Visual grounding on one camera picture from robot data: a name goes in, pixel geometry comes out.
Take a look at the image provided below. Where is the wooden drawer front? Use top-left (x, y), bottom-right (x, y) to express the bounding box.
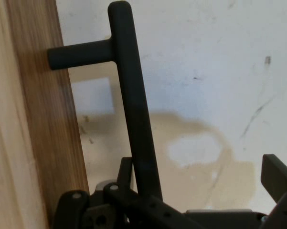
top-left (6, 0), bottom-right (90, 229)

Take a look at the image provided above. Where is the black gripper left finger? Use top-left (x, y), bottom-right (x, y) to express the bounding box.
top-left (52, 156), bottom-right (199, 229)

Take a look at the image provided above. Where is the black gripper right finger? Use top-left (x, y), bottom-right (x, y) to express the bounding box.
top-left (261, 154), bottom-right (287, 229)

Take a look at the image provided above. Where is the black bar drawer handle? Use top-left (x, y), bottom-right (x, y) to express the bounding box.
top-left (47, 0), bottom-right (163, 202)

